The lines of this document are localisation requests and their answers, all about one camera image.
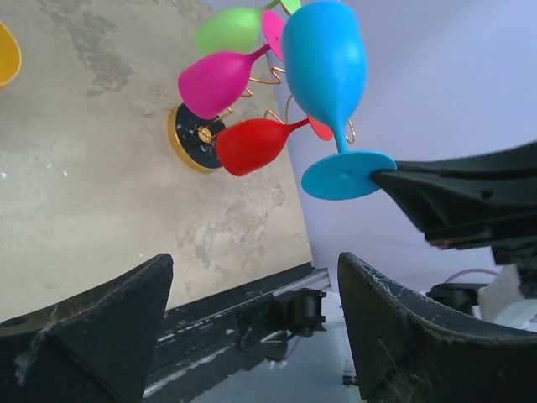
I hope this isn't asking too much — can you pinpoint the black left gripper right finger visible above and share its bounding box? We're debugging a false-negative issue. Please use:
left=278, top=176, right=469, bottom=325
left=337, top=253, right=536, bottom=402

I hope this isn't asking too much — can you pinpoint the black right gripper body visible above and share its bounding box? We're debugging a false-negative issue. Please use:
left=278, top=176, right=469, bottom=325
left=425, top=236, right=536, bottom=269

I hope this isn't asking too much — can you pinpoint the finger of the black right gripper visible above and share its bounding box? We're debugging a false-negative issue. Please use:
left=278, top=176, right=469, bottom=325
left=370, top=142, right=536, bottom=243

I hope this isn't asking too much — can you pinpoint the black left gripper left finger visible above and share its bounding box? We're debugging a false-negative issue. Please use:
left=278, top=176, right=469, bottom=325
left=1, top=254, right=173, bottom=402

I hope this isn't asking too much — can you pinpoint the blue wine glass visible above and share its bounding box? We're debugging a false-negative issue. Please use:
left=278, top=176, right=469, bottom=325
left=281, top=1, right=397, bottom=201

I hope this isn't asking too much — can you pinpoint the yellow wine glass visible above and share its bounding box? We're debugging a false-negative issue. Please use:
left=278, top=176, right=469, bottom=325
left=0, top=22, right=22, bottom=92

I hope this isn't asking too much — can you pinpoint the red wine glass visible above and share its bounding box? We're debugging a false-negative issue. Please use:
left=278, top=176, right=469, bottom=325
left=216, top=117, right=333, bottom=176

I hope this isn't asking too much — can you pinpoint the pink wine glass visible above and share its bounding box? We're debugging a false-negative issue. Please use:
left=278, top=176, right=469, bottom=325
left=178, top=10, right=284, bottom=119

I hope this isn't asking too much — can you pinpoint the green wine glass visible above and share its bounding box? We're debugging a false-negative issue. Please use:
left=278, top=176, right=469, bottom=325
left=194, top=0, right=302, bottom=56

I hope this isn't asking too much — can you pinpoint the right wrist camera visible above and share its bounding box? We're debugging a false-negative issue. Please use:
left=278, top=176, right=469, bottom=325
left=477, top=264, right=536, bottom=329

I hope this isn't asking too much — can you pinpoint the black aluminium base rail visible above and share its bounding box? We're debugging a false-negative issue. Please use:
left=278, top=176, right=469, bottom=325
left=143, top=263, right=330, bottom=402

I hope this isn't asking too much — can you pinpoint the gold wire glass rack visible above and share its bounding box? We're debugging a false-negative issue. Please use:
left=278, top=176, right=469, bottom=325
left=168, top=72, right=288, bottom=173

